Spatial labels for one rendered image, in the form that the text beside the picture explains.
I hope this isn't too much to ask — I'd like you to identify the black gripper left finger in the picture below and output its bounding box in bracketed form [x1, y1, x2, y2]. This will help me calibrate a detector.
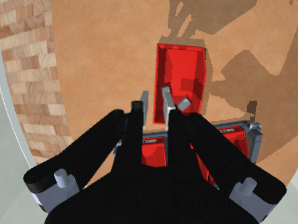
[23, 91, 149, 224]

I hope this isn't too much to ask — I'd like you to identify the grey metal block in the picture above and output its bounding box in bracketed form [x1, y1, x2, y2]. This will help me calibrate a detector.
[177, 97, 191, 111]
[160, 85, 170, 100]

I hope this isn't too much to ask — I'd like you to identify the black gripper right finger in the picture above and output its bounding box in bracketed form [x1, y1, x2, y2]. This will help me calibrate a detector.
[163, 92, 287, 224]

